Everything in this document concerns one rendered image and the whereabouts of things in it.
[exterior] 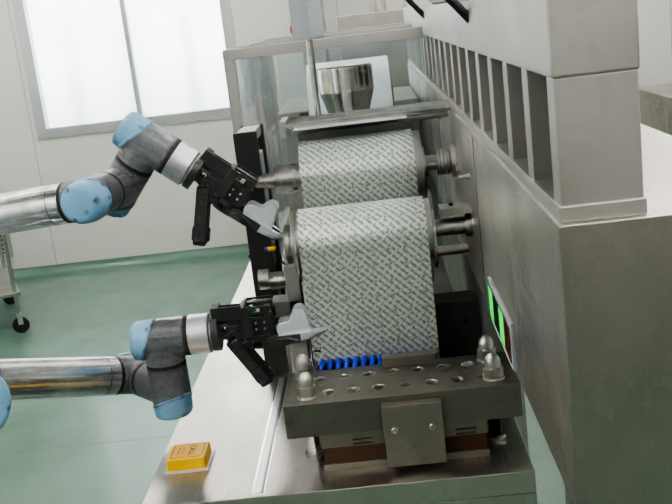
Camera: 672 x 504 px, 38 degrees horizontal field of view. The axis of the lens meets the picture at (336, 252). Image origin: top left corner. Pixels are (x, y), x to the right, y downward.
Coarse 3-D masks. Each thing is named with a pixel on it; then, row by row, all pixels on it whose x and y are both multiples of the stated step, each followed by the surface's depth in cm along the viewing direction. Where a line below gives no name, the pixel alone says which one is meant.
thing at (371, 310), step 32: (320, 288) 182; (352, 288) 182; (384, 288) 182; (416, 288) 182; (320, 320) 184; (352, 320) 183; (384, 320) 183; (416, 320) 183; (320, 352) 185; (352, 352) 185; (384, 352) 185
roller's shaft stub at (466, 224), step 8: (464, 216) 184; (440, 224) 184; (448, 224) 184; (456, 224) 184; (464, 224) 183; (472, 224) 183; (440, 232) 184; (448, 232) 184; (456, 232) 184; (464, 232) 184; (472, 232) 184
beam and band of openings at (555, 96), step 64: (512, 0) 109; (576, 0) 89; (448, 64) 210; (512, 64) 114; (576, 64) 91; (512, 128) 123; (576, 128) 92; (640, 128) 92; (576, 192) 94; (640, 192) 94
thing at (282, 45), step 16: (336, 32) 384; (352, 32) 328; (368, 32) 328; (384, 32) 271; (400, 32) 271; (416, 32) 271; (240, 48) 273; (256, 48) 273; (272, 48) 273; (288, 48) 272; (304, 48) 272; (320, 48) 272; (224, 64) 274; (240, 112) 277; (240, 128) 278
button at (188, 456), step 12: (180, 444) 183; (192, 444) 182; (204, 444) 182; (168, 456) 178; (180, 456) 178; (192, 456) 177; (204, 456) 177; (168, 468) 177; (180, 468) 177; (192, 468) 177
